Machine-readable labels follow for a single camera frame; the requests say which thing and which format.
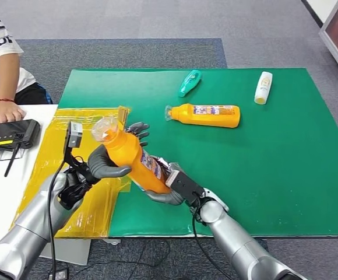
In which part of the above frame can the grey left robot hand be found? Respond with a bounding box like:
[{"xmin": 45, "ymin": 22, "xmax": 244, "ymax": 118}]
[{"xmin": 88, "ymin": 122, "xmax": 150, "ymax": 180}]

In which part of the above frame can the person's left hand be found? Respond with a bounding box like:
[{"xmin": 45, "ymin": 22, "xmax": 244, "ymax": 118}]
[{"xmin": 0, "ymin": 101, "xmax": 26, "ymax": 124}]

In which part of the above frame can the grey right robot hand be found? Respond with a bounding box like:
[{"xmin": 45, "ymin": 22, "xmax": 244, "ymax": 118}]
[{"xmin": 144, "ymin": 155, "xmax": 185, "ymax": 206}]

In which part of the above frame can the orange bottle with clear cap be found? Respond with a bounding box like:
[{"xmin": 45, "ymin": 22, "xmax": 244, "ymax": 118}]
[
  {"xmin": 91, "ymin": 115, "xmax": 173, "ymax": 195},
  {"xmin": 164, "ymin": 103, "xmax": 241, "ymax": 129}
]

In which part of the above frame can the teal plastic bottle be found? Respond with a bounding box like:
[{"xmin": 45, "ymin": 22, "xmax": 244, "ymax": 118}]
[{"xmin": 178, "ymin": 69, "xmax": 202, "ymax": 98}]

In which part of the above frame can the white plastic bottle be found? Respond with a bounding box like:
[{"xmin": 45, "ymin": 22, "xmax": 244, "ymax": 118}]
[{"xmin": 254, "ymin": 71, "xmax": 273, "ymax": 106}]

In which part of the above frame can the black router with antennas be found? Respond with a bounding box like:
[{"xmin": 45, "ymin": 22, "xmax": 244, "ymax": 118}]
[{"xmin": 0, "ymin": 118, "xmax": 42, "ymax": 179}]

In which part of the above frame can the clear plastic wrap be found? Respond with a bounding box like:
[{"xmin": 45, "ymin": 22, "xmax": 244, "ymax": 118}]
[{"xmin": 152, "ymin": 155, "xmax": 184, "ymax": 180}]

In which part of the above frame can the clear acrylic stand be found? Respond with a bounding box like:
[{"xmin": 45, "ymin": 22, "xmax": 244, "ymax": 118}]
[{"xmin": 0, "ymin": 148, "xmax": 25, "ymax": 162}]

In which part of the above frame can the yellow taped cardboard sheet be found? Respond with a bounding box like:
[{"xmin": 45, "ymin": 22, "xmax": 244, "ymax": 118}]
[{"xmin": 10, "ymin": 106, "xmax": 135, "ymax": 239}]

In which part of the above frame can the grey power adapter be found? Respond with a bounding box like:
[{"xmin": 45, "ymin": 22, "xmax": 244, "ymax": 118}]
[{"xmin": 48, "ymin": 268, "xmax": 69, "ymax": 280}]

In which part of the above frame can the green table mat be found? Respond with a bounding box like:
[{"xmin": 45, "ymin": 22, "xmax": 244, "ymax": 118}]
[{"xmin": 57, "ymin": 68, "xmax": 338, "ymax": 239}]

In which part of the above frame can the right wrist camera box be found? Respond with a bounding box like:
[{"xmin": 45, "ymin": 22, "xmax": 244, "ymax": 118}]
[{"xmin": 165, "ymin": 170, "xmax": 205, "ymax": 205}]

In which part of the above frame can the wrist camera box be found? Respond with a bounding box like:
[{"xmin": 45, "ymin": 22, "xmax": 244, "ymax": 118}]
[
  {"xmin": 165, "ymin": 170, "xmax": 205, "ymax": 205},
  {"xmin": 63, "ymin": 121, "xmax": 83, "ymax": 165}
]

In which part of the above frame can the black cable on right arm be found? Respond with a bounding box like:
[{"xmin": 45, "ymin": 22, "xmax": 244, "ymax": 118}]
[{"xmin": 189, "ymin": 195, "xmax": 226, "ymax": 280}]

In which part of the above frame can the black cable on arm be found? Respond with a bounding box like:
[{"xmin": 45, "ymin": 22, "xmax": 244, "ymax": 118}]
[
  {"xmin": 189, "ymin": 195, "xmax": 226, "ymax": 280},
  {"xmin": 47, "ymin": 158, "xmax": 70, "ymax": 280}
]

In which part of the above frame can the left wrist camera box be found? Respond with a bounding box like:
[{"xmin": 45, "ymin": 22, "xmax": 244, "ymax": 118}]
[{"xmin": 63, "ymin": 121, "xmax": 83, "ymax": 165}]

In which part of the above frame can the black floor cable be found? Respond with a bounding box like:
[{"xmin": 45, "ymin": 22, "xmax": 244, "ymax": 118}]
[{"xmin": 69, "ymin": 239, "xmax": 173, "ymax": 280}]

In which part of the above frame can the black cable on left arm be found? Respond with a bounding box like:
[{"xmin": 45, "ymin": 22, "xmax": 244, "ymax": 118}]
[{"xmin": 47, "ymin": 158, "xmax": 70, "ymax": 280}]

